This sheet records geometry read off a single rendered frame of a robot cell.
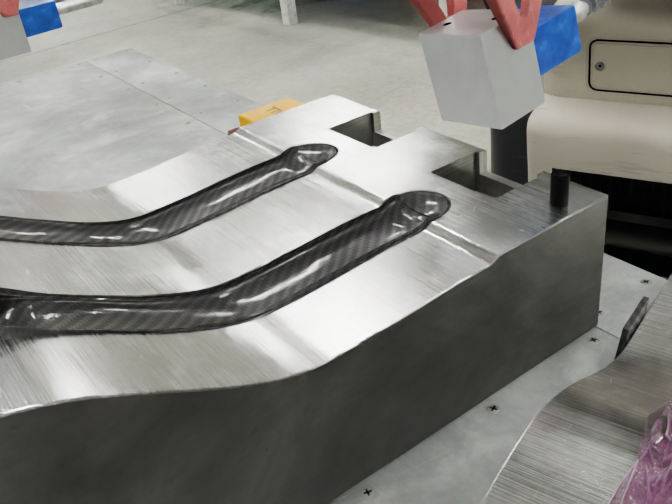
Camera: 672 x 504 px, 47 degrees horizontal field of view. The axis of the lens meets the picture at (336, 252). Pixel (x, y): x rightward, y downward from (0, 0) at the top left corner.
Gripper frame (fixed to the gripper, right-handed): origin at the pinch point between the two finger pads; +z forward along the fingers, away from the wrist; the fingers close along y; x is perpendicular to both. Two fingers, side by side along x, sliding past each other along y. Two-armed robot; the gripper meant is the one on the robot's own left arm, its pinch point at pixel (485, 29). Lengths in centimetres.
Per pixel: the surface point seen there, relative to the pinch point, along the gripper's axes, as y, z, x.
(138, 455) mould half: 6.3, 5.8, -27.5
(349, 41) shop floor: -294, 82, 181
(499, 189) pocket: -1.5, 10.3, -0.3
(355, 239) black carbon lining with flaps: -1.4, 7.6, -11.3
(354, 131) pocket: -14.0, 7.2, -1.6
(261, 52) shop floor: -318, 73, 144
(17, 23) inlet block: -50, -5, -12
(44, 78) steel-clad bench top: -80, 5, -7
